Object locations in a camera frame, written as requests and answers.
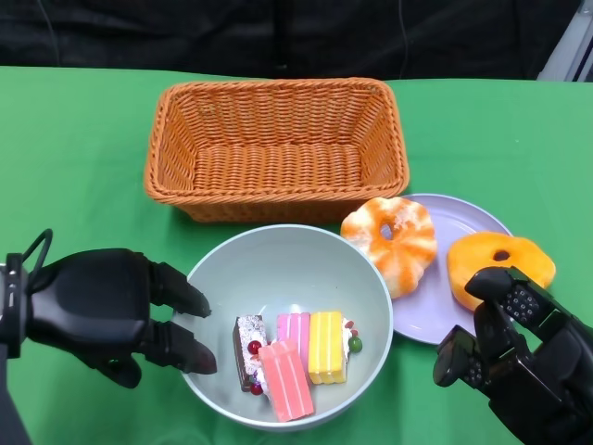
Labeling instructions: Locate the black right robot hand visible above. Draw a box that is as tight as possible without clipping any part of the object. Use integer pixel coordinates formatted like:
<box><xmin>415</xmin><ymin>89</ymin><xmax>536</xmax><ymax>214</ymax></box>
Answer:
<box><xmin>433</xmin><ymin>266</ymin><xmax>593</xmax><ymax>445</ymax></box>

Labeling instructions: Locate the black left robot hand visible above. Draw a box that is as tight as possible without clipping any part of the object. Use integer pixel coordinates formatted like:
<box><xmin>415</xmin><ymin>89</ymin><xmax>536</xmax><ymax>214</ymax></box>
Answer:
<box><xmin>27</xmin><ymin>248</ymin><xmax>219</xmax><ymax>389</ymax></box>

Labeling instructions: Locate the orange glazed donut bread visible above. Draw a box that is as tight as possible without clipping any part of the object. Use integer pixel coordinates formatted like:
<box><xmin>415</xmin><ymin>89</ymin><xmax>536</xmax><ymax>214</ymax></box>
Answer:
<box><xmin>340</xmin><ymin>197</ymin><xmax>439</xmax><ymax>300</ymax></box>
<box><xmin>447</xmin><ymin>231</ymin><xmax>557</xmax><ymax>312</ymax></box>

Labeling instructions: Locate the grey-green bowl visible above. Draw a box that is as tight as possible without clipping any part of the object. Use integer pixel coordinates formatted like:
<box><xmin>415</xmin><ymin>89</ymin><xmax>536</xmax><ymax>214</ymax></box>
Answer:
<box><xmin>178</xmin><ymin>224</ymin><xmax>395</xmax><ymax>433</ymax></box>

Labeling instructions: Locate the lavender plate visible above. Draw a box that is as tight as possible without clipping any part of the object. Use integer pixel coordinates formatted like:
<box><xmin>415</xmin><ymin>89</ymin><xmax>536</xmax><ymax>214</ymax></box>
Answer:
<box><xmin>388</xmin><ymin>193</ymin><xmax>515</xmax><ymax>346</ymax></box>

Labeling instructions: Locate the chocolate cake slice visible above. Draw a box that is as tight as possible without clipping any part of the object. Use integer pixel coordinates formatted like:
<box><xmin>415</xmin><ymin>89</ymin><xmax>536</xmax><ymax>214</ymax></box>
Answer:
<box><xmin>233</xmin><ymin>314</ymin><xmax>271</xmax><ymax>396</ymax></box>

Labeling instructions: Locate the magenta striped cake slice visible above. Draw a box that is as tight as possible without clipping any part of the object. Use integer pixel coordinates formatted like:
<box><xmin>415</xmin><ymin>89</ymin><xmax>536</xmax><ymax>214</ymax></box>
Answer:
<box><xmin>276</xmin><ymin>312</ymin><xmax>311</xmax><ymax>372</ymax></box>

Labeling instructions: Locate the pink layered cake slice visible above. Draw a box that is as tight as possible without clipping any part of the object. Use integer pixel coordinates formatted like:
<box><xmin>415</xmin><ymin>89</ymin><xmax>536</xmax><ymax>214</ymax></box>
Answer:
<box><xmin>258</xmin><ymin>339</ymin><xmax>315</xmax><ymax>423</ymax></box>

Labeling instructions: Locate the yellow layered cake slice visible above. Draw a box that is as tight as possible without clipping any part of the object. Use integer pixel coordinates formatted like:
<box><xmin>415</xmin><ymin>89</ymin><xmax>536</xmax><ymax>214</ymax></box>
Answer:
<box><xmin>308</xmin><ymin>311</ymin><xmax>363</xmax><ymax>386</ymax></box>

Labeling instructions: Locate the orange wicker basket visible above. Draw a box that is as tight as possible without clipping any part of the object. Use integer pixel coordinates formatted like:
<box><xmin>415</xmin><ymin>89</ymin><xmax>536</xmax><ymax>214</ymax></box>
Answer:
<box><xmin>143</xmin><ymin>77</ymin><xmax>411</xmax><ymax>224</ymax></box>

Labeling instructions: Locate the green tablecloth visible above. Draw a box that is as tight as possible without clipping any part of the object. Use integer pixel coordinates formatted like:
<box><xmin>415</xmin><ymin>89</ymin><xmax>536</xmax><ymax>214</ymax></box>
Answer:
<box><xmin>0</xmin><ymin>64</ymin><xmax>593</xmax><ymax>445</ymax></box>

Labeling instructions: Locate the black curtain backdrop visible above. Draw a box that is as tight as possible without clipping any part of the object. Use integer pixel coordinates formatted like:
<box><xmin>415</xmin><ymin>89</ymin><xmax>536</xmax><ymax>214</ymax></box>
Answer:
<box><xmin>0</xmin><ymin>0</ymin><xmax>580</xmax><ymax>83</ymax></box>

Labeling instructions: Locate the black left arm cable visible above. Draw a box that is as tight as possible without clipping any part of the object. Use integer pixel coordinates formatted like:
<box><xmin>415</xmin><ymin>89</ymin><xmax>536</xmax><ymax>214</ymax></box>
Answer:
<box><xmin>20</xmin><ymin>228</ymin><xmax>55</xmax><ymax>273</ymax></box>

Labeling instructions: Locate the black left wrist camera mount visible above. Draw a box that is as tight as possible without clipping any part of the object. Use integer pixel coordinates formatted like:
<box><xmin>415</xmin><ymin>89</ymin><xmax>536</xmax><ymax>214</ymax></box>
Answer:
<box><xmin>0</xmin><ymin>354</ymin><xmax>34</xmax><ymax>445</ymax></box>

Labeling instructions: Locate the aluminium frame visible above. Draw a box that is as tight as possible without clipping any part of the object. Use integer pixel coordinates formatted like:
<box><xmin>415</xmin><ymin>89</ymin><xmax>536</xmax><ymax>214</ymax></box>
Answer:
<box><xmin>539</xmin><ymin>0</ymin><xmax>593</xmax><ymax>83</ymax></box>

